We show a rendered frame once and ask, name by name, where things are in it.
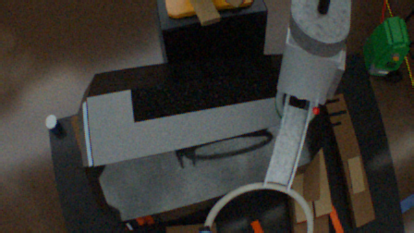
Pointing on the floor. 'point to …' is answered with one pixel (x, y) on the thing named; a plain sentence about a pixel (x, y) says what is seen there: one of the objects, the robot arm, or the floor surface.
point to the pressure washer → (387, 48)
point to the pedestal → (213, 33)
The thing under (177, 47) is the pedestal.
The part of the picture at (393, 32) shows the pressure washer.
